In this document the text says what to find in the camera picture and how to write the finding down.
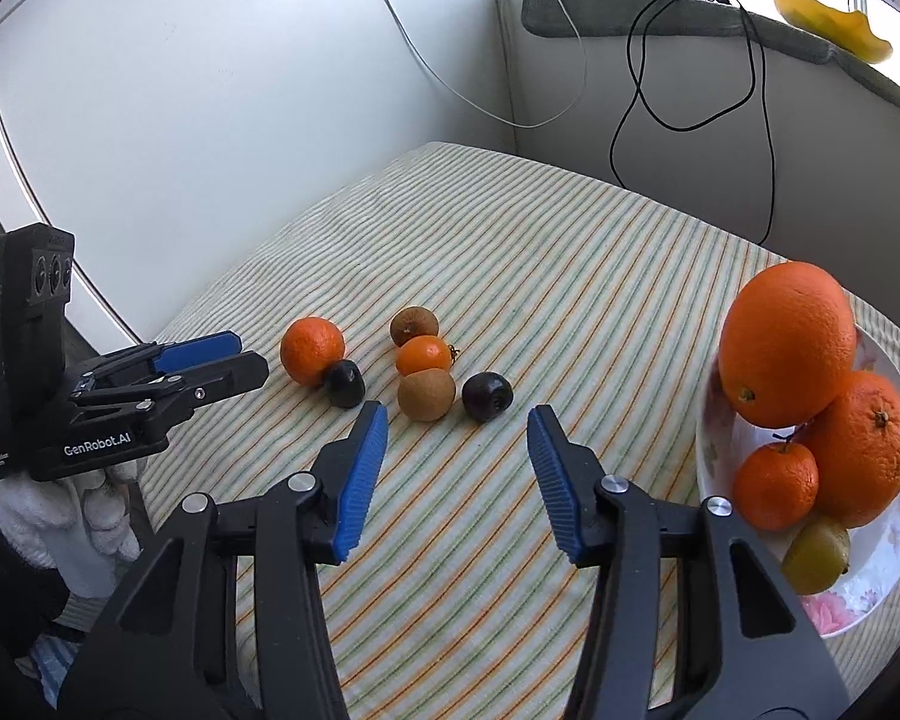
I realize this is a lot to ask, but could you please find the white cable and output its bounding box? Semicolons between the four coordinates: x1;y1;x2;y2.
350;0;590;132

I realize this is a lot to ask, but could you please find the white gloved left hand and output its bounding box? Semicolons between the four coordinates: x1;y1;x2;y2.
0;458;148;600

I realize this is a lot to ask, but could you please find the black cable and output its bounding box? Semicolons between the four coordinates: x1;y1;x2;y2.
606;0;781;249

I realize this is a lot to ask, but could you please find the dark plum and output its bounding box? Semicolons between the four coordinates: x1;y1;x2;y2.
323;359;365;410
461;372;514;424

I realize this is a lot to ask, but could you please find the small tangerine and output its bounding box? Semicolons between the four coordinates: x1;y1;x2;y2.
731;440;820;532
279;317;346;388

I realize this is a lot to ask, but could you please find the striped tablecloth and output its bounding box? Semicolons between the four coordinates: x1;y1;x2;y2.
155;143;774;718

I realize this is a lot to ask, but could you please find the yellow wavy bowl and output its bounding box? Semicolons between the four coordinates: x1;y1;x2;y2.
772;0;893;64

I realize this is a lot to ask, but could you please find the tiny orange kumquat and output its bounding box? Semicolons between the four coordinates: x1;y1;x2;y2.
395;335;458;377

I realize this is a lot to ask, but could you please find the medium orange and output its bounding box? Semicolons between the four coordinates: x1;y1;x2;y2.
717;262;857;429

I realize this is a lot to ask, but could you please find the green kiwi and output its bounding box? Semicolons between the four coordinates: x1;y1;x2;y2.
781;515;850;595

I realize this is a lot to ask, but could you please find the floral white plate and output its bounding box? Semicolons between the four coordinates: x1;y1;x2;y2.
696;330;900;639

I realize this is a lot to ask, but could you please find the white cabinet panel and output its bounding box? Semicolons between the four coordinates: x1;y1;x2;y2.
0;0;512;351

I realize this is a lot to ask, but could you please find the large orange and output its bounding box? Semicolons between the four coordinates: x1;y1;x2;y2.
797;371;900;528

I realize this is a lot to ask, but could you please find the small brown kiwi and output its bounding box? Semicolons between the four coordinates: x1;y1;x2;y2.
390;305;440;348

